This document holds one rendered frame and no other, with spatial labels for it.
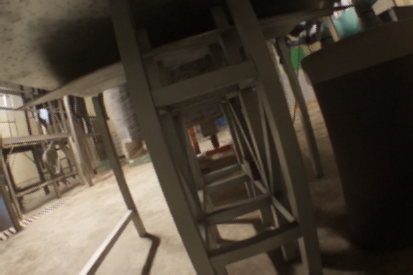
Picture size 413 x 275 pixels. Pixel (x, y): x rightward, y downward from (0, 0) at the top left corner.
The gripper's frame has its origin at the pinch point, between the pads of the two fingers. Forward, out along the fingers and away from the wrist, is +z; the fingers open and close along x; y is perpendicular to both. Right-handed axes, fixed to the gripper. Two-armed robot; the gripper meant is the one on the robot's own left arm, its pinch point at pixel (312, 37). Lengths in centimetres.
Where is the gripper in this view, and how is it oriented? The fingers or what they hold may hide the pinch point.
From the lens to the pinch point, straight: 124.4
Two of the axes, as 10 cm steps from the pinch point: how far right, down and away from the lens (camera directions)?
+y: -9.9, -1.0, 0.3
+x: -0.4, 1.6, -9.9
